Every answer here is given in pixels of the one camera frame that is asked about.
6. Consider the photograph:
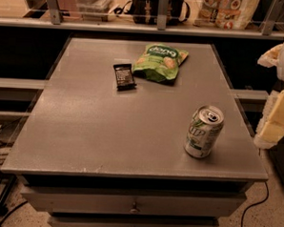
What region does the grey drawer cabinet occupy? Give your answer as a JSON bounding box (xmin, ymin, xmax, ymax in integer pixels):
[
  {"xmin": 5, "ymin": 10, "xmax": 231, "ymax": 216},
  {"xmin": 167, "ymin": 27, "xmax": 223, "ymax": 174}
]
[{"xmin": 3, "ymin": 36, "xmax": 268, "ymax": 227}]

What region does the colourful snack bag on shelf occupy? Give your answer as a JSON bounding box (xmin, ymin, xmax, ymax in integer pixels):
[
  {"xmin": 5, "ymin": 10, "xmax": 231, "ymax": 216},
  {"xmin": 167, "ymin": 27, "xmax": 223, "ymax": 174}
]
[{"xmin": 194, "ymin": 0, "xmax": 259, "ymax": 30}]

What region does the round metal drawer knob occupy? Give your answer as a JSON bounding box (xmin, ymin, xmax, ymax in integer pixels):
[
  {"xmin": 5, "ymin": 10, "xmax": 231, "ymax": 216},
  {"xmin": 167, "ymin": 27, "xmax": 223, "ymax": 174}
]
[{"xmin": 130, "ymin": 203, "xmax": 140, "ymax": 215}]

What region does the black rxbar chocolate bar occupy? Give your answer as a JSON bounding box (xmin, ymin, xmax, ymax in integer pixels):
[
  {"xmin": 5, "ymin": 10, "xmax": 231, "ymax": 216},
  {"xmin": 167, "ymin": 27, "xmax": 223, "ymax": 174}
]
[{"xmin": 113, "ymin": 64, "xmax": 136, "ymax": 91}]

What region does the grey metal shelf rail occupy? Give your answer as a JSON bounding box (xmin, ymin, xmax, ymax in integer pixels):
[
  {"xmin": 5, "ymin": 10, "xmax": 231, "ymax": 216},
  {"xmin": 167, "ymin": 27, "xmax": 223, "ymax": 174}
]
[{"xmin": 0, "ymin": 0, "xmax": 284, "ymax": 40}]

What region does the silver green 7up can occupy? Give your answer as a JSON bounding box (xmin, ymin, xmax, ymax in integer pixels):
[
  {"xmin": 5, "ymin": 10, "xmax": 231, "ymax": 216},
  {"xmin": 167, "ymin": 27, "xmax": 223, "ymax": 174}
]
[{"xmin": 184, "ymin": 105, "xmax": 224, "ymax": 158}]

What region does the green dang chips bag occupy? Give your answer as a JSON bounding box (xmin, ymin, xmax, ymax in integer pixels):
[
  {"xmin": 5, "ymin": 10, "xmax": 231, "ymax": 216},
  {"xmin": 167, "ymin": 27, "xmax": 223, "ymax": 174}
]
[{"xmin": 132, "ymin": 43, "xmax": 189, "ymax": 84}]

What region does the clear plastic container stack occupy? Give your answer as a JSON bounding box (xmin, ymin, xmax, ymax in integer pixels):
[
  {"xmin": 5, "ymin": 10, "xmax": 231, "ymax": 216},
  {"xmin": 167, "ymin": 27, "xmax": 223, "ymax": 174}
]
[{"xmin": 75, "ymin": 0, "xmax": 113, "ymax": 22}]

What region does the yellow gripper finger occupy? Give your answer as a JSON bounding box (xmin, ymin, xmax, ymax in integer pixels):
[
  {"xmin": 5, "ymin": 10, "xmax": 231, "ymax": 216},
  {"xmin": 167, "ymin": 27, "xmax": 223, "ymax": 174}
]
[
  {"xmin": 257, "ymin": 44, "xmax": 283, "ymax": 68},
  {"xmin": 254, "ymin": 90, "xmax": 284, "ymax": 149}
]

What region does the black floor cable right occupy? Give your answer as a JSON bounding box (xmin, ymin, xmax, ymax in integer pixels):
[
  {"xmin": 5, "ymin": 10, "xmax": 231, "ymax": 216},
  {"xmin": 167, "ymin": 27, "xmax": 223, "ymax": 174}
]
[{"xmin": 238, "ymin": 180, "xmax": 270, "ymax": 227}]

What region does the black backpack on shelf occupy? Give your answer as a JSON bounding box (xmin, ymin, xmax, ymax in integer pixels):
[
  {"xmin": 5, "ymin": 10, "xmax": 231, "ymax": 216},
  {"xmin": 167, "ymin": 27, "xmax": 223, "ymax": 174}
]
[{"xmin": 114, "ymin": 0, "xmax": 191, "ymax": 26}]

